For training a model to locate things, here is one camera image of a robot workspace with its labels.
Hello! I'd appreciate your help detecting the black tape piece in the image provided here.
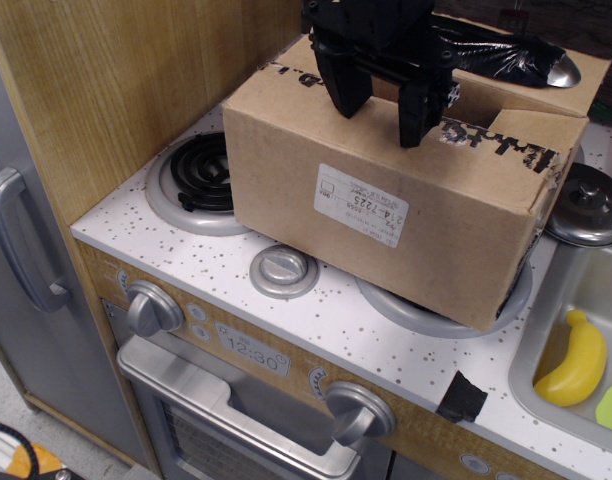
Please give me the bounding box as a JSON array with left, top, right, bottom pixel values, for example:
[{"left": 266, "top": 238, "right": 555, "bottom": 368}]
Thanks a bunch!
[{"left": 435, "top": 371, "right": 488, "bottom": 423}]

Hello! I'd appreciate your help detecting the oven clock display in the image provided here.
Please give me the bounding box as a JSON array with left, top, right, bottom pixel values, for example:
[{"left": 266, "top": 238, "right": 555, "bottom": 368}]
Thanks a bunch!
[{"left": 215, "top": 322, "right": 291, "bottom": 377}]

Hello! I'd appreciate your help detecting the grey round stove knob top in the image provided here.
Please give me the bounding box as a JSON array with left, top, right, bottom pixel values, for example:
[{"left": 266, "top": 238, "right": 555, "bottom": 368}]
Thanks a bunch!
[{"left": 249, "top": 245, "right": 319, "bottom": 300}]

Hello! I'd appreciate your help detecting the grey burner ring right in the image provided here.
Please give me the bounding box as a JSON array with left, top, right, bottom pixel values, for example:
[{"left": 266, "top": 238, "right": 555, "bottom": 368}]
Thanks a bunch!
[{"left": 354, "top": 259, "right": 534, "bottom": 340}]

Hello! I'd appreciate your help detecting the silver oven knob left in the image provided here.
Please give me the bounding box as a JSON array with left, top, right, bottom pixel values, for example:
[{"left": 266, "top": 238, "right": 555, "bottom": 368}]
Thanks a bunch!
[{"left": 127, "top": 280, "right": 184, "bottom": 337}]

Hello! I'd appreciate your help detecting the black cable loop bottom left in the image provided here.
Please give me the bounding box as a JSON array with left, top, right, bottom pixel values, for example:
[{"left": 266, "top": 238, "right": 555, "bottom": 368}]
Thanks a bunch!
[{"left": 0, "top": 420, "right": 40, "bottom": 476}]

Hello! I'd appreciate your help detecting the silver toy sink basin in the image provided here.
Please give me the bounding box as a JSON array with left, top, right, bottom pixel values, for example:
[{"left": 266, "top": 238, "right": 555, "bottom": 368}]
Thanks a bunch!
[{"left": 507, "top": 239, "right": 612, "bottom": 456}]

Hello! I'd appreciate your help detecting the orange object bottom left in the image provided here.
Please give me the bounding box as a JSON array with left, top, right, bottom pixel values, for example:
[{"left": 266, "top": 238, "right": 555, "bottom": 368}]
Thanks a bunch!
[{"left": 5, "top": 442, "right": 62, "bottom": 479}]

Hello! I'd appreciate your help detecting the silver oven knob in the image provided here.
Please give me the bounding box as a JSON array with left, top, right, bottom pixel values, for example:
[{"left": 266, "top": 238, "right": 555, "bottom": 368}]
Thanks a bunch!
[
  {"left": 325, "top": 381, "right": 396, "bottom": 446},
  {"left": 127, "top": 280, "right": 184, "bottom": 337}
]

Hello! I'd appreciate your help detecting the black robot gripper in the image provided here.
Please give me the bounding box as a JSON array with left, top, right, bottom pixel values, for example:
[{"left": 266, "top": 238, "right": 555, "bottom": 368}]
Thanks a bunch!
[{"left": 302, "top": 1, "right": 459, "bottom": 148}]

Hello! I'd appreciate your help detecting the brown cardboard box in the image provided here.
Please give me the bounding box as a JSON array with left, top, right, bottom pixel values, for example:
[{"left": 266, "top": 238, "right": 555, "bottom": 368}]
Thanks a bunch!
[{"left": 223, "top": 39, "right": 610, "bottom": 331}]

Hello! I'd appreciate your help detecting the grey fridge door handle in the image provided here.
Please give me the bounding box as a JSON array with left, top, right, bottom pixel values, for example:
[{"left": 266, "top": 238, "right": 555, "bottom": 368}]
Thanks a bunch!
[{"left": 0, "top": 167, "right": 71, "bottom": 313}]

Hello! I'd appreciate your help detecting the taped spoon on far flap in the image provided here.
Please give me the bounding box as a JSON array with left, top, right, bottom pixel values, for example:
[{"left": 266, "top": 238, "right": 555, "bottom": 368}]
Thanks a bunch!
[{"left": 432, "top": 15, "right": 582, "bottom": 88}]

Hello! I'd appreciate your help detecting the yellow toy banana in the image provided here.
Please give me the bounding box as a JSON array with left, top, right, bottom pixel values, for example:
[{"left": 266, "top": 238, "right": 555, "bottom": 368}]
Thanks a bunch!
[{"left": 534, "top": 309, "right": 608, "bottom": 407}]

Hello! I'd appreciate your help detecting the silver oven door handle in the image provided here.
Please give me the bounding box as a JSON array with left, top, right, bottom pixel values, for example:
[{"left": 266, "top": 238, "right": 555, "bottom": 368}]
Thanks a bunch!
[{"left": 117, "top": 337, "right": 362, "bottom": 479}]

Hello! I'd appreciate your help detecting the steel pot lid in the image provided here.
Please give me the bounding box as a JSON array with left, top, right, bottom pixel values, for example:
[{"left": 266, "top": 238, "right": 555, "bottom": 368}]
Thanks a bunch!
[{"left": 546, "top": 163, "right": 612, "bottom": 248}]

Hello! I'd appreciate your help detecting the silver oven knob right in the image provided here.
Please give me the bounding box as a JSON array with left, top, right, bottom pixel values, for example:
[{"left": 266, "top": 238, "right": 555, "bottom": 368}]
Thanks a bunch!
[{"left": 325, "top": 381, "right": 396, "bottom": 446}]

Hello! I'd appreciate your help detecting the black coil burner left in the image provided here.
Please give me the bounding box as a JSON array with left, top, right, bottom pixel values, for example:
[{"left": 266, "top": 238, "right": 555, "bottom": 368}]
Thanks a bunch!
[{"left": 146, "top": 132, "right": 249, "bottom": 237}]

